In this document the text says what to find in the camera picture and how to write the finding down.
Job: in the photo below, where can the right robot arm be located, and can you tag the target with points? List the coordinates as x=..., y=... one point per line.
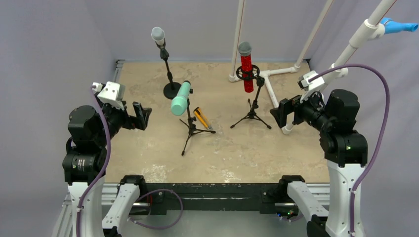
x=345, y=151

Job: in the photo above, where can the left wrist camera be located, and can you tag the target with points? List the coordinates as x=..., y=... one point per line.
x=110, y=93

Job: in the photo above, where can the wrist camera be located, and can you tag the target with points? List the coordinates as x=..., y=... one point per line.
x=110, y=93
x=309, y=87

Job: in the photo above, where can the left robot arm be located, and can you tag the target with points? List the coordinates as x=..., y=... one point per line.
x=85, y=167

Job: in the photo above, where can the grey white microphone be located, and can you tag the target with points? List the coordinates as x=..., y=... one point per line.
x=158, y=35

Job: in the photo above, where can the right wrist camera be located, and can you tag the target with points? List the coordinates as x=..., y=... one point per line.
x=309, y=87

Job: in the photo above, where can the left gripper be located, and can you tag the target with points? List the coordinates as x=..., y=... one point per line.
x=141, y=114

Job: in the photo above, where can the mint green microphone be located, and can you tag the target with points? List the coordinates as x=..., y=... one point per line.
x=179, y=102

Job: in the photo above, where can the black tripod mic stand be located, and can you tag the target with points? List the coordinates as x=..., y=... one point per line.
x=192, y=129

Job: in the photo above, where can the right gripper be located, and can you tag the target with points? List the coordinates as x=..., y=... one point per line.
x=292, y=109

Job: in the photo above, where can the yellow utility knife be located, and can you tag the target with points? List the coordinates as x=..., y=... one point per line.
x=202, y=119

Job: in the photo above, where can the blue pipe fitting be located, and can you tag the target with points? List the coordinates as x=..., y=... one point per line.
x=391, y=26

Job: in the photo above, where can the black round-base mic stand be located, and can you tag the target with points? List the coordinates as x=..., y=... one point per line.
x=171, y=89

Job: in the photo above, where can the red glitter microphone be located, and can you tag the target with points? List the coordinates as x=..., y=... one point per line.
x=244, y=50

